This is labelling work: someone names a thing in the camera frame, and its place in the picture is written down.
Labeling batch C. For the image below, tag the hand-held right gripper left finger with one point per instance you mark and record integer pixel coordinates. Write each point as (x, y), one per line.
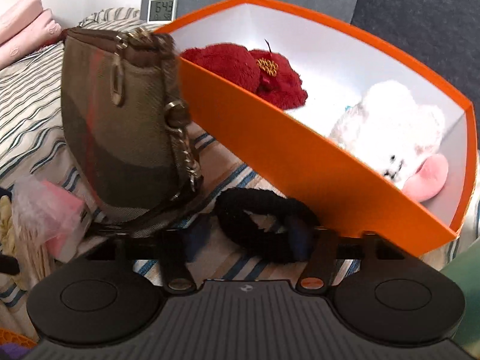
(195, 242)

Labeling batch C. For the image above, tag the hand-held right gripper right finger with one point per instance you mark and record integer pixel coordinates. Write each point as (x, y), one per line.
(300, 242)

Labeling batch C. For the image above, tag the black fuzzy headband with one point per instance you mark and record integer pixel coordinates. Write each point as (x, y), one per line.
(232, 225)

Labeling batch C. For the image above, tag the orange cardboard box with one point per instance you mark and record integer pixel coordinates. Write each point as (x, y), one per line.
(300, 165)

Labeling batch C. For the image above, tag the pink packet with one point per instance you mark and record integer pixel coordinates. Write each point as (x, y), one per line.
(52, 210)

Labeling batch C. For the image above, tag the white plush toy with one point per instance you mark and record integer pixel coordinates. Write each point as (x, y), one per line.
(393, 127)

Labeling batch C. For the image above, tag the red plush toy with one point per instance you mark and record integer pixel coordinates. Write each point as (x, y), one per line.
(225, 63)

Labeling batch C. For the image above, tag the orange honeycomb silicone mat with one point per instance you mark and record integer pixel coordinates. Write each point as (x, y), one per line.
(15, 337)

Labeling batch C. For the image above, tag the purple cloth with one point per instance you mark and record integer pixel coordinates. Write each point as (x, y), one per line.
(9, 354)

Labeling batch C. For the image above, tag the brown plaid zipper pouch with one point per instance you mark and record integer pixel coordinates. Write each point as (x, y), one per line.
(123, 138)

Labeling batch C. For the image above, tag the clear green plastic storage box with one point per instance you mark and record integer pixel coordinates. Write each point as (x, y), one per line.
(465, 300)

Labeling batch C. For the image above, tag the cream fabric scrunchie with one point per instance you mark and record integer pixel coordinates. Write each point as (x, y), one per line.
(5, 225)

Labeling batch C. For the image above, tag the striped blanket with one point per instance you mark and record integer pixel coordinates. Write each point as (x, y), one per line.
(30, 93)

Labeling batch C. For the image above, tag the white digital clock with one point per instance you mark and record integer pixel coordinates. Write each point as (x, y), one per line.
(161, 10)

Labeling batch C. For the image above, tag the pink pillow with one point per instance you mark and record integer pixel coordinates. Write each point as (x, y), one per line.
(22, 26)

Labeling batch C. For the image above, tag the dark blue felt wall panel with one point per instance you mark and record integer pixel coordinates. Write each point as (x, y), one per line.
(420, 26)

